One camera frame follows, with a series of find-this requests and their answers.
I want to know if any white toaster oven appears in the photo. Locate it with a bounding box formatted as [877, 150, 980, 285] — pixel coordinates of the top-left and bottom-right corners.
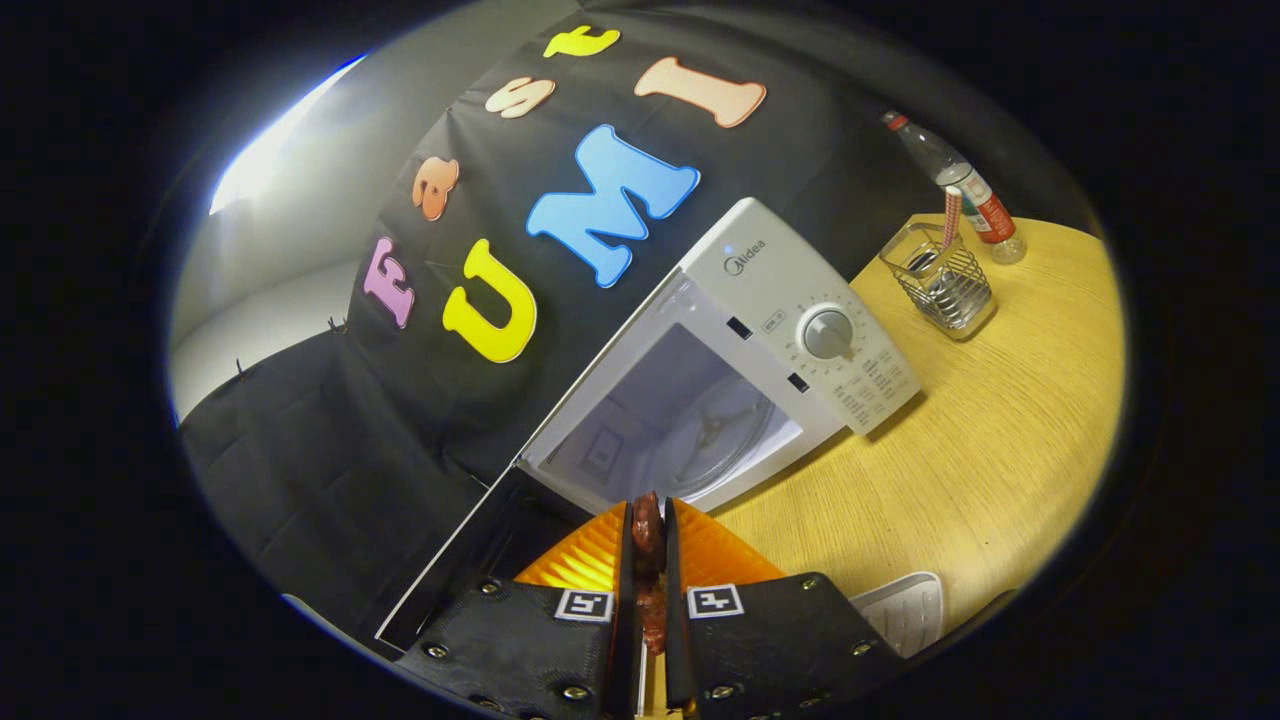
[375, 197, 923, 651]

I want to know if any clear bottle with red cap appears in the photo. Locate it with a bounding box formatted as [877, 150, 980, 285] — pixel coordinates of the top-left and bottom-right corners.
[881, 110, 1028, 266]

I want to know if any reddish brown meat piece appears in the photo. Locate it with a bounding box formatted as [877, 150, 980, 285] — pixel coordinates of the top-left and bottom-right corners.
[630, 490, 669, 656]

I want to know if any wire mesh basket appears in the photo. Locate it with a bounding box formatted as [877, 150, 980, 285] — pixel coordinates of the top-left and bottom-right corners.
[879, 222, 998, 343]

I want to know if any black backdrop cloth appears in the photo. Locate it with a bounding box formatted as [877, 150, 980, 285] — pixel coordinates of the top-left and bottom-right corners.
[178, 5, 1101, 641]

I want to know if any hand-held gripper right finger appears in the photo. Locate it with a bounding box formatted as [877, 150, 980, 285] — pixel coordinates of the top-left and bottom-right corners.
[662, 497, 906, 720]

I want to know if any small white ribbed tray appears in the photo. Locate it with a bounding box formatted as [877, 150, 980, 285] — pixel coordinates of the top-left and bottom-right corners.
[850, 572, 945, 659]

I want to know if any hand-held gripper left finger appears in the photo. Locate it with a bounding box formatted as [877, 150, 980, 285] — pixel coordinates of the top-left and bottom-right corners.
[395, 500, 638, 720]

